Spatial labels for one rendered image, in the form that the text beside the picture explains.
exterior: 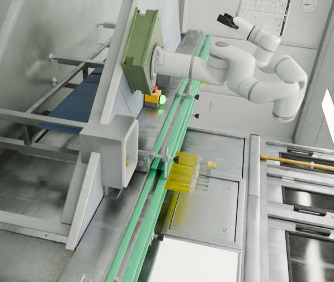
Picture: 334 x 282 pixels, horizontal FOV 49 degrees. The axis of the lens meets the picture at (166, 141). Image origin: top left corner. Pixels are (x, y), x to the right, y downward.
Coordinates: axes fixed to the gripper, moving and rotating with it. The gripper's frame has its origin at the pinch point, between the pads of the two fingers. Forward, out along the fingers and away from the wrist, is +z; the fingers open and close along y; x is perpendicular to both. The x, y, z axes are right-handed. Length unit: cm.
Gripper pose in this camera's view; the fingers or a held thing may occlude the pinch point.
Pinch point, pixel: (222, 17)
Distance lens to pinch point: 180.9
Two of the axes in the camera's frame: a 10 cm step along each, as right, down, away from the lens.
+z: -8.3, -5.2, 1.7
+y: -4.0, 3.6, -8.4
